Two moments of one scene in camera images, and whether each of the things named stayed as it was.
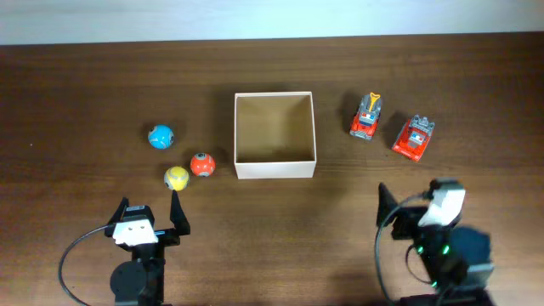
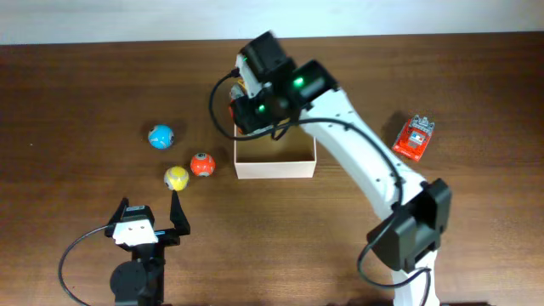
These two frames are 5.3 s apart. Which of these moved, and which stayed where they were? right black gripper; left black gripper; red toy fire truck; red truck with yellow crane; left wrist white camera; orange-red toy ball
Moved: right black gripper; red truck with yellow crane
Stayed: orange-red toy ball; left black gripper; red toy fire truck; left wrist white camera
